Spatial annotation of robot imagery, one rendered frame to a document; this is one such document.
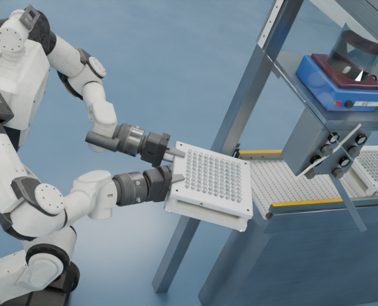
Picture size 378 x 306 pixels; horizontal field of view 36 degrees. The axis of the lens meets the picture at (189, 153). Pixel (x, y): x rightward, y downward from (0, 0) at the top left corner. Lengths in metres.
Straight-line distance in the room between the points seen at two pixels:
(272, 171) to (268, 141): 1.72
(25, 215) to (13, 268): 0.78
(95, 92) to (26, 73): 0.38
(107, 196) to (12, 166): 0.31
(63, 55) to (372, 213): 1.33
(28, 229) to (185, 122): 2.53
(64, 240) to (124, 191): 0.47
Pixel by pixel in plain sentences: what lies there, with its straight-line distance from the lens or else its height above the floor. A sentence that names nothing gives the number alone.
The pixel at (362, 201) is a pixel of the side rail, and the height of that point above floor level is 0.86.
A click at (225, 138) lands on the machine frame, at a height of 0.93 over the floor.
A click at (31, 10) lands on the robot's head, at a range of 1.58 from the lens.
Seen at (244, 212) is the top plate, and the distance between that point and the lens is 1.67.
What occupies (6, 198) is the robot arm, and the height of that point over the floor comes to 1.16.
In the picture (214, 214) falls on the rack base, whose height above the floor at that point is 1.00.
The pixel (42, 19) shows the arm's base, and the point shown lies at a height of 1.26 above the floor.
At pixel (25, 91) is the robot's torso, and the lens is 1.52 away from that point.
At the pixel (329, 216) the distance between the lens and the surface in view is 2.26.
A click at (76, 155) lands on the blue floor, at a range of 3.27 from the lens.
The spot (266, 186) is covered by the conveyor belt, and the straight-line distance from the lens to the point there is 2.16.
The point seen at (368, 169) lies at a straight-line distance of 1.57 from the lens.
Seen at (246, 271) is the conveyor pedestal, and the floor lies 0.41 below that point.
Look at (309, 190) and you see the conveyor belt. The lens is 2.25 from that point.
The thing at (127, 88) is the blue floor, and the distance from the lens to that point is 3.92.
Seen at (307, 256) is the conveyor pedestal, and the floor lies 0.49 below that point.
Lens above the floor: 2.10
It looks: 36 degrees down
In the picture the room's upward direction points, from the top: 22 degrees clockwise
